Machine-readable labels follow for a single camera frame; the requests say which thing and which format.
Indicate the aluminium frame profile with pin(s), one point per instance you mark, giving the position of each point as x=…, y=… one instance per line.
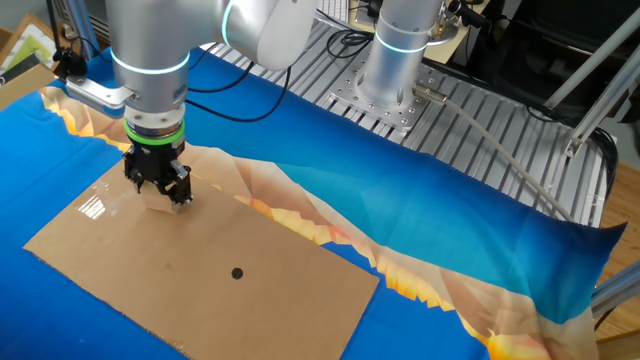
x=590, y=60
x=617, y=290
x=600, y=112

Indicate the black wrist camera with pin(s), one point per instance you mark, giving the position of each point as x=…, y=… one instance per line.
x=70, y=64

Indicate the white keyboard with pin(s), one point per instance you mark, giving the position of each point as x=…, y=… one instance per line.
x=334, y=9

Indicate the green white booklet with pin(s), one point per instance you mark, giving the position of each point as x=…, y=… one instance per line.
x=27, y=50

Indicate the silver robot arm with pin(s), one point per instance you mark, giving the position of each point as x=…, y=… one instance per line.
x=150, y=45

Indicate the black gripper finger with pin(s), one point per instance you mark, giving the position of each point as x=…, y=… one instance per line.
x=181, y=187
x=134, y=175

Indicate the blue mountain print cloth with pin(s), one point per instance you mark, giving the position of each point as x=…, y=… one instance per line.
x=400, y=200

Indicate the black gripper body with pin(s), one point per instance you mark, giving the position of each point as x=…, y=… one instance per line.
x=155, y=160

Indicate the open cardboard box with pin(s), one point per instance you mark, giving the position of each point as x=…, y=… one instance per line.
x=25, y=87

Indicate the silver base mounting plate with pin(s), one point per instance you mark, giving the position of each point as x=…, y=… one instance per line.
x=400, y=112

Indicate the aluminium frame post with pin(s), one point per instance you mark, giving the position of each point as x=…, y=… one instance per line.
x=80, y=25

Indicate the silver camera bracket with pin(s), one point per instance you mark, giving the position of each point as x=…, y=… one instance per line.
x=95, y=95

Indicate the small wooden block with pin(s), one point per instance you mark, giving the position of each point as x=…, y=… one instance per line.
x=160, y=202

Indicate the black office chair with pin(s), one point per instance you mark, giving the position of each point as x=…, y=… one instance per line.
x=550, y=50

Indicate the brown cardboard sheet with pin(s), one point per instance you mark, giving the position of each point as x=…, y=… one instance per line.
x=200, y=300

